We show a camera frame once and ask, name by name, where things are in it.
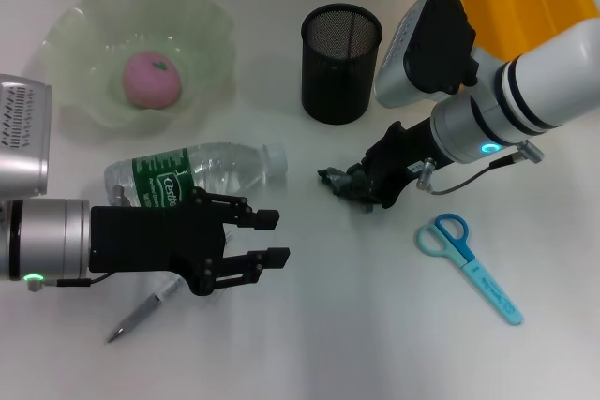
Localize gripper cable with plugs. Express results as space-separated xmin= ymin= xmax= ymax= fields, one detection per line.
xmin=25 ymin=185 xmax=131 ymax=292
xmin=415 ymin=140 xmax=546 ymax=197

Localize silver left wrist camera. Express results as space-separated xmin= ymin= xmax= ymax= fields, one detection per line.
xmin=0 ymin=74 xmax=53 ymax=198

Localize blue scissors with cap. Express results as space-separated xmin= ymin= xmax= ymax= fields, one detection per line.
xmin=416 ymin=213 xmax=524 ymax=326

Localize right gripper cable with plugs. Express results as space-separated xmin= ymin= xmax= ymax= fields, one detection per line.
xmin=415 ymin=140 xmax=546 ymax=197

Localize pale green wavy glass plate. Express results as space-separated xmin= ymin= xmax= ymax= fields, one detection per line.
xmin=39 ymin=0 xmax=237 ymax=137

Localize clear water bottle green label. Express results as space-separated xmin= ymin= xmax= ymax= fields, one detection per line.
xmin=103 ymin=141 xmax=288 ymax=209

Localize green plastic wrapper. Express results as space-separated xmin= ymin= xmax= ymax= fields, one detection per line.
xmin=317 ymin=165 xmax=382 ymax=215

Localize left gripper cable with plugs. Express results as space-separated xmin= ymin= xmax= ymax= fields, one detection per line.
xmin=25 ymin=185 xmax=131 ymax=292

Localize black mesh pen holder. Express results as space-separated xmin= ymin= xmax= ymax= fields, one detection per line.
xmin=300 ymin=3 xmax=383 ymax=126

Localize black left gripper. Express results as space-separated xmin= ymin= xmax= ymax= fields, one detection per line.
xmin=88 ymin=186 xmax=292 ymax=298

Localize silver ballpoint pen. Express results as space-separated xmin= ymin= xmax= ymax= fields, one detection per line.
xmin=105 ymin=230 xmax=234 ymax=344

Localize pink toy peach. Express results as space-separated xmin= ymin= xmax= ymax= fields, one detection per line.
xmin=122 ymin=50 xmax=182 ymax=110

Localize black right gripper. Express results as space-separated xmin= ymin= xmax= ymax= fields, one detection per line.
xmin=349 ymin=117 xmax=446 ymax=211

